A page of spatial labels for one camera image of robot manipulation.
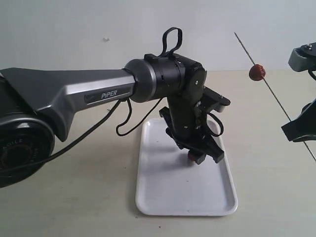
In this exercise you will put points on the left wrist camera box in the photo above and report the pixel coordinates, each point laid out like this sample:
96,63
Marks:
212,100

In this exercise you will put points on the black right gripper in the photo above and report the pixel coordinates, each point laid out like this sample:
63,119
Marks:
304,127

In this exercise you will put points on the red meatball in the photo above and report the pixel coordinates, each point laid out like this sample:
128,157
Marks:
191,156
257,72

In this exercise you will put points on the thin metal skewer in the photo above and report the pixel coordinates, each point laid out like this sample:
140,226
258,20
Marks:
272,92

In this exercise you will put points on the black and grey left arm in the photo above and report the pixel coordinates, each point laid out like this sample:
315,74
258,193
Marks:
37,106

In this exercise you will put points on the white rectangular plastic tray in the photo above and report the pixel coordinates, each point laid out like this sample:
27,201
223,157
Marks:
169,184

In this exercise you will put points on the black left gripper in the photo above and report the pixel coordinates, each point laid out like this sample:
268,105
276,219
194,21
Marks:
187,126

